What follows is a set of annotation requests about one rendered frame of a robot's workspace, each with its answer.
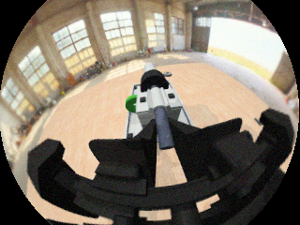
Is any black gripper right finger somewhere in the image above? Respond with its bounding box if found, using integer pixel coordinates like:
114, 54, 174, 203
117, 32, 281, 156
168, 116, 243, 181

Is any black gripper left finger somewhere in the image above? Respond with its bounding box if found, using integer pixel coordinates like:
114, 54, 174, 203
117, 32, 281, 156
89, 119, 158, 188

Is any green ring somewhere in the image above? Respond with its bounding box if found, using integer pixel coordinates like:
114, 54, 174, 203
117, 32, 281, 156
125, 95, 138, 113

